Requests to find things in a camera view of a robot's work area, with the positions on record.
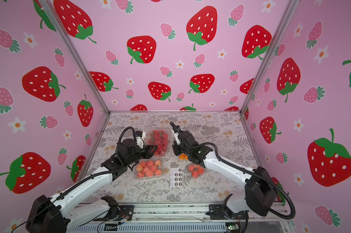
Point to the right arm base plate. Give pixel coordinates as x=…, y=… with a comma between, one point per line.
x=222, y=212

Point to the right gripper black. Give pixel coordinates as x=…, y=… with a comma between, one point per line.
x=178, y=146

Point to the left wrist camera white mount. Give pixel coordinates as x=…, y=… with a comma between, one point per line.
x=140, y=136

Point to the clear orange kumquat box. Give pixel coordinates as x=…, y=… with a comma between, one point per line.
x=183, y=157

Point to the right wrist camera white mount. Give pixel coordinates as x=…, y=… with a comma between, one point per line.
x=176, y=132

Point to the clear small peach box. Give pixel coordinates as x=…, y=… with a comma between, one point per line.
x=195, y=171

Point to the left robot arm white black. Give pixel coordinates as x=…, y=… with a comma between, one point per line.
x=61, y=214

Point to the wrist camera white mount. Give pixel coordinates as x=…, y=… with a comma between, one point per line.
x=176, y=132
x=140, y=136

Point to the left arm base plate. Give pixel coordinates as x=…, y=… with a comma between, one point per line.
x=117, y=213

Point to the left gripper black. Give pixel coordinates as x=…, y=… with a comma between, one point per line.
x=150, y=155

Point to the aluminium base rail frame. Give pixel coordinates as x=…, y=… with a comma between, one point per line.
x=181, y=218

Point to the white sticker sheet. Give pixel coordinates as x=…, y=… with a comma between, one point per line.
x=176, y=177

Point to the clear large peach box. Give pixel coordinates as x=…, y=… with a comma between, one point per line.
x=149, y=169

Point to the clear strawberry box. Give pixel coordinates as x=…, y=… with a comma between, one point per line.
x=160, y=138

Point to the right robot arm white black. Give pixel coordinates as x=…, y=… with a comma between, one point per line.
x=260, y=191

